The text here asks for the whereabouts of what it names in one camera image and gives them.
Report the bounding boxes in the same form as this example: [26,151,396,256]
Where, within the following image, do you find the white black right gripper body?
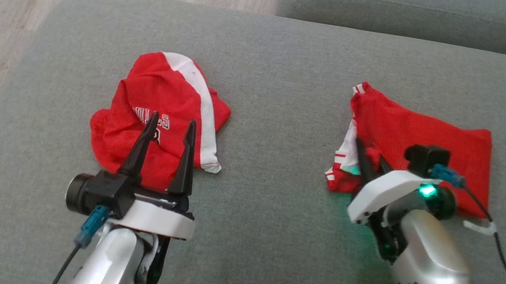
[346,165,443,232]

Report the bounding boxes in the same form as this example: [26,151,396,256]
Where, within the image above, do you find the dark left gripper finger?
[116,108,160,183]
[167,118,200,197]

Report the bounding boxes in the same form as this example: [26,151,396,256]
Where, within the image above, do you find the white cable clip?
[462,218,499,237]

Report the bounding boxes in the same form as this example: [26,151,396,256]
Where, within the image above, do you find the red and white shorts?
[322,79,500,219]

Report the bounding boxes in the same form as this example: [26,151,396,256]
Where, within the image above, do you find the red Bulls jersey top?
[84,45,237,197]

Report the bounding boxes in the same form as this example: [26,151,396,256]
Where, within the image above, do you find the black cable teal plug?
[419,163,506,284]
[49,202,111,284]

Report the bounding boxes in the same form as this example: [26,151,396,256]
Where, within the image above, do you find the grey sofa back cushion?
[274,0,506,58]

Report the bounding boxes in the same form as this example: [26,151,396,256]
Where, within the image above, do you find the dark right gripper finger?
[376,155,395,177]
[351,137,378,186]

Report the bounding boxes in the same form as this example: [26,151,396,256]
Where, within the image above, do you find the grey sofa seat cushion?
[0,0,506,284]

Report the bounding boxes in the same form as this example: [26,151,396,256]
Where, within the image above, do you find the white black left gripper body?
[105,172,200,242]

